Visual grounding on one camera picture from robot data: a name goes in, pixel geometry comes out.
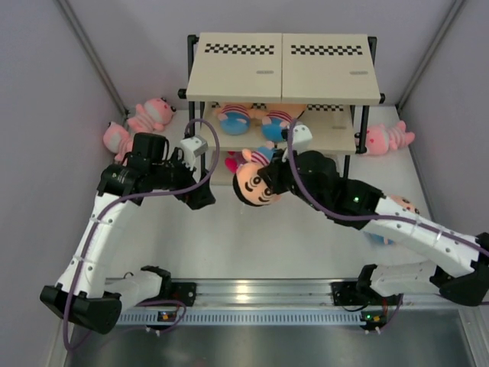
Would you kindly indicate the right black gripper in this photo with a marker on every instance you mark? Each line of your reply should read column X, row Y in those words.
column 273, row 173

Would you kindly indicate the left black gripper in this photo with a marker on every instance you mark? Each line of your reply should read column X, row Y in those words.
column 188, row 180

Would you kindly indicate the boy doll blue pants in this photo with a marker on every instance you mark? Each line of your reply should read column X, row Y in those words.
column 235, row 118
column 277, row 117

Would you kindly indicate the boy doll black hair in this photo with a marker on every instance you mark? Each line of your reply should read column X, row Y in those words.
column 248, row 186

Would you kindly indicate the magenta plush shelf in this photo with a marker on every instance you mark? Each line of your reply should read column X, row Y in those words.
column 233, row 160

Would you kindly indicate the boy doll bald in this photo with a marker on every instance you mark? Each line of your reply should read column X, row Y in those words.
column 407, row 205

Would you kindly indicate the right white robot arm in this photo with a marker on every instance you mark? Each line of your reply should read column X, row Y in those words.
column 455, row 265

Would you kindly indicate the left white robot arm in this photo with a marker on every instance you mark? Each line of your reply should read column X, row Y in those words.
column 81, row 295

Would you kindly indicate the beige three-tier shelf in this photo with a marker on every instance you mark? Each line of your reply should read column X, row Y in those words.
column 328, row 81

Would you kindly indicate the pink frog plush far left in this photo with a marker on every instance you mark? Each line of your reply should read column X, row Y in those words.
column 119, row 141

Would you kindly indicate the pink frog plush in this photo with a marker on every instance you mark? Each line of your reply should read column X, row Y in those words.
column 152, row 116
column 381, row 139
column 119, row 141

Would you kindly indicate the pink frog plush upper left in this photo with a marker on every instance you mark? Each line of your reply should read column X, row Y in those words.
column 152, row 116

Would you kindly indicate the pink frog plush right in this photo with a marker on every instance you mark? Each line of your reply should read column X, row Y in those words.
column 381, row 139

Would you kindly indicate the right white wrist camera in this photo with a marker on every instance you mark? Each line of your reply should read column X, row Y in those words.
column 301, row 137

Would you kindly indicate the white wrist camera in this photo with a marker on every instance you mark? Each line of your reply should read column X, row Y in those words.
column 301, row 137
column 193, row 147

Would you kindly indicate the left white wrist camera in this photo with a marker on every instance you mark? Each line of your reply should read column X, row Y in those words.
column 193, row 147

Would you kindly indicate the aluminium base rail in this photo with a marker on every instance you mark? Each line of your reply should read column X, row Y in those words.
column 257, row 293

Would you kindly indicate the grey slotted cable duct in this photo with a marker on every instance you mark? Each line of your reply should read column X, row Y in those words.
column 242, row 318

